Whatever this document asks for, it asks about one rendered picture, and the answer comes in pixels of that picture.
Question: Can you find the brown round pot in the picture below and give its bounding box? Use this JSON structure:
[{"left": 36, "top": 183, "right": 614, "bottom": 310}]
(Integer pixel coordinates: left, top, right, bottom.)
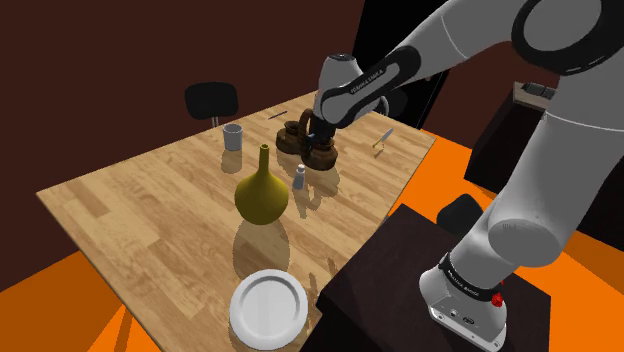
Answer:
[{"left": 275, "top": 121, "right": 310, "bottom": 156}]

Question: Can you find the white salt shaker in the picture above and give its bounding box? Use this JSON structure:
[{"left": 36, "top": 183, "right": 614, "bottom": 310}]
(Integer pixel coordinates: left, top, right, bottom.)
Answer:
[{"left": 291, "top": 163, "right": 307, "bottom": 191}]

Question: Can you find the grey cup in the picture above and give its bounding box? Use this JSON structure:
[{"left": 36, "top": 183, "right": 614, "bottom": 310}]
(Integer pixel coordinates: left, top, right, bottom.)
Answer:
[{"left": 222, "top": 123, "right": 244, "bottom": 152}]

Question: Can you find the olive yellow vase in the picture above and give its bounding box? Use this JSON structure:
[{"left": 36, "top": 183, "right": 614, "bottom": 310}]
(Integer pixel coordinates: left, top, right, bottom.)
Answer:
[{"left": 233, "top": 143, "right": 290, "bottom": 226}]

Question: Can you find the dark robot stand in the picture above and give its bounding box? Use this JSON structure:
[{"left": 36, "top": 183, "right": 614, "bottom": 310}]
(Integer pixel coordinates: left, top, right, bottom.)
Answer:
[{"left": 299, "top": 203, "right": 553, "bottom": 352}]

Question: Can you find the wooden table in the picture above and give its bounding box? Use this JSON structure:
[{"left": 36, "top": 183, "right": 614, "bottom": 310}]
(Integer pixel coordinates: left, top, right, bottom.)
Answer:
[{"left": 35, "top": 90, "right": 438, "bottom": 352}]

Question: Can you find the white plate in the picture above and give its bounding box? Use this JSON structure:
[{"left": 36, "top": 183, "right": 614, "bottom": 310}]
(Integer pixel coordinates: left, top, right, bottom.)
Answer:
[{"left": 228, "top": 268, "right": 310, "bottom": 352}]

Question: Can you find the brown jug with handle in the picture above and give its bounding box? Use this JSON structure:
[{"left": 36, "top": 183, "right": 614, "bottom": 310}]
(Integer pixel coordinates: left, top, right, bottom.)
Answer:
[{"left": 297, "top": 108, "right": 339, "bottom": 172}]

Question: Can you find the knife with yellow handle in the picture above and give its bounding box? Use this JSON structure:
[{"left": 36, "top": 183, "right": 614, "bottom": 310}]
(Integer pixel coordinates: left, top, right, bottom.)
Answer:
[{"left": 372, "top": 127, "right": 395, "bottom": 149}]

